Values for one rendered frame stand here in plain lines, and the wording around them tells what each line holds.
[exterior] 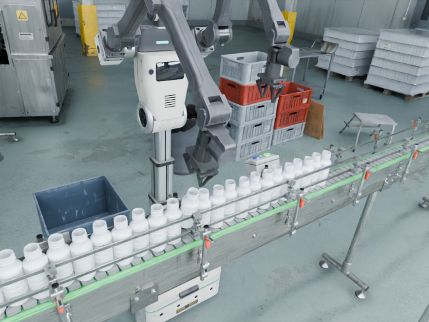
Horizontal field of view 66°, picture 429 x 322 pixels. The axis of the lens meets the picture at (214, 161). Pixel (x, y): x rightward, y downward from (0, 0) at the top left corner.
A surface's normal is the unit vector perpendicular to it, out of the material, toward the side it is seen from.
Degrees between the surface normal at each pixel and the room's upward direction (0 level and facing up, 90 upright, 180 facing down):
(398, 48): 91
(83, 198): 90
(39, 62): 90
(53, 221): 90
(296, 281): 0
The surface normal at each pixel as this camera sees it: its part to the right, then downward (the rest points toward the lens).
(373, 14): -0.82, 0.22
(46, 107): 0.29, 0.48
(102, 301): 0.56, 0.44
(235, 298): 0.07, -0.87
